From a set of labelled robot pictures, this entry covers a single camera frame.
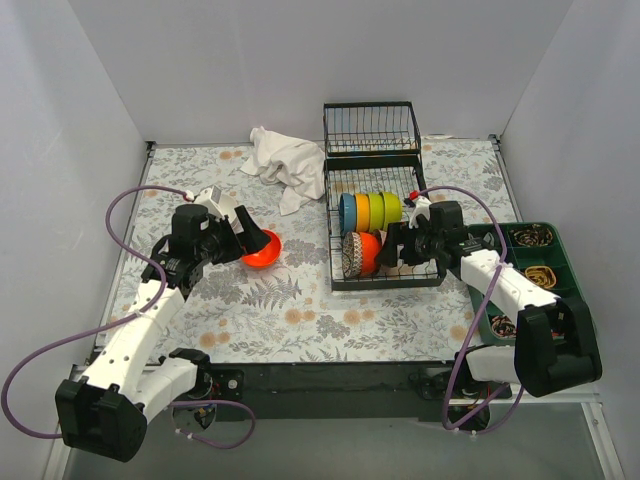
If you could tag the lime green bowl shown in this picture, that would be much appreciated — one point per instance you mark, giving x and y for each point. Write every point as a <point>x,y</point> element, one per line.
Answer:
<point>376,211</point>
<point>393,209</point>

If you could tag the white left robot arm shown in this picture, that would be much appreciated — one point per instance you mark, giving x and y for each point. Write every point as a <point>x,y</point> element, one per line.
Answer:
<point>107,410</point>

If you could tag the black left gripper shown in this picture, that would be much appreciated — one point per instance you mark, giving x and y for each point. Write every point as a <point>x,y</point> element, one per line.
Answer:
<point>239,240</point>

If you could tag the black wire basket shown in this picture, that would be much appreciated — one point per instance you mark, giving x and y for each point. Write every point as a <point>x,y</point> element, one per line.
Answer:
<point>370,129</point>

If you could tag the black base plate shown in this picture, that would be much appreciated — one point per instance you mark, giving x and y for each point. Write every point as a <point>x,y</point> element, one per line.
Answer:
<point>314,391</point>

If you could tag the crumpled white cloth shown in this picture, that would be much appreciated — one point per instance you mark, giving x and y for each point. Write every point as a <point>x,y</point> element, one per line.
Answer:
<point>296,163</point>

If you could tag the yellow orange bowl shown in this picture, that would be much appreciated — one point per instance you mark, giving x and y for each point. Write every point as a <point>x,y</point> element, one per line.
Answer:
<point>362,212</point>

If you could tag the green compartment tray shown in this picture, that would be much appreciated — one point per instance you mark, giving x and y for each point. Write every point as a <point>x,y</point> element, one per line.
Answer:
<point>537,252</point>

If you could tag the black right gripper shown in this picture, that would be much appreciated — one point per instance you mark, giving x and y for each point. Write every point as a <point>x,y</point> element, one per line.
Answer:
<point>400,245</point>

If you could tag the black wire dish rack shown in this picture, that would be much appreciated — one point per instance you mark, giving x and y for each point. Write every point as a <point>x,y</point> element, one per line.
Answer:
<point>398,174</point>

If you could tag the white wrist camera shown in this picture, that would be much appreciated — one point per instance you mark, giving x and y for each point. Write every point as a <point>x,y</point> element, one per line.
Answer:
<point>421,208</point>
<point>209,198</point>

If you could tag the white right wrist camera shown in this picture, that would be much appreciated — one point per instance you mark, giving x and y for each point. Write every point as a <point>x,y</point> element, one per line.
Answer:
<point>421,208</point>

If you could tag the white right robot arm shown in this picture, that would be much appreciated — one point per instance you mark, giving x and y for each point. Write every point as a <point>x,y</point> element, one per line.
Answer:
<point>555,346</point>

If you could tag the dark patterned bowl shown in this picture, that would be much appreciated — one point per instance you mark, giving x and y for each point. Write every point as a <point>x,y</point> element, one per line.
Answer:
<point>352,256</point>

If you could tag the floral table mat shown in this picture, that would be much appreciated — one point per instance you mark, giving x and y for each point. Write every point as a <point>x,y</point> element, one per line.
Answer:
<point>288,312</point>

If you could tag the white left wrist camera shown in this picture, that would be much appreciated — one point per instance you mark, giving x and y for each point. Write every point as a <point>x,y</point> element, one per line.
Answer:
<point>209,198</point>

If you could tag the blue bowl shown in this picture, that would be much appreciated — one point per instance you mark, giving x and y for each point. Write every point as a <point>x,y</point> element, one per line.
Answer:
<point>347,213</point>

